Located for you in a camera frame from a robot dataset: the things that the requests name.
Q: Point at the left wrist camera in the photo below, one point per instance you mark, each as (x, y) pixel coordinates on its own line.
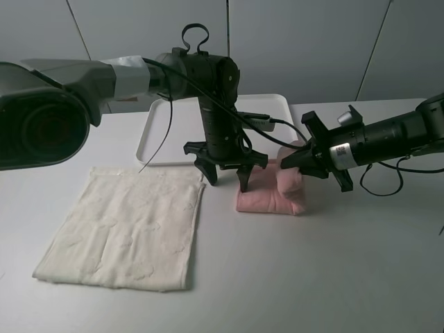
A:
(262, 121)

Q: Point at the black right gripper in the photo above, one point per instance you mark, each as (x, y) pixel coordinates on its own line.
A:
(329, 152)

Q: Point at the pink towel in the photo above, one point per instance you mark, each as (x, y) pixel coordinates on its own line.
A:
(274, 190)

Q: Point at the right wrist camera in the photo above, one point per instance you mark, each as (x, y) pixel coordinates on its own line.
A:
(350, 117)

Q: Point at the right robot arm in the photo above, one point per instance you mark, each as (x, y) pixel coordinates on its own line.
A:
(354, 144)

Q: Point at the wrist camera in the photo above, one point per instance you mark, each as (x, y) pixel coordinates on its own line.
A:
(262, 121)
(350, 117)

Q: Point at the white plastic tray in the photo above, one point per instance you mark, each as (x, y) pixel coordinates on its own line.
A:
(170, 126)

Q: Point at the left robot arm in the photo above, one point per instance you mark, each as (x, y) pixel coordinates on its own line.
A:
(48, 107)

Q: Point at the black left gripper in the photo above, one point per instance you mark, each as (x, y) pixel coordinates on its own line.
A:
(223, 146)

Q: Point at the cream white towel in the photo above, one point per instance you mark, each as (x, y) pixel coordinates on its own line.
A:
(128, 230)

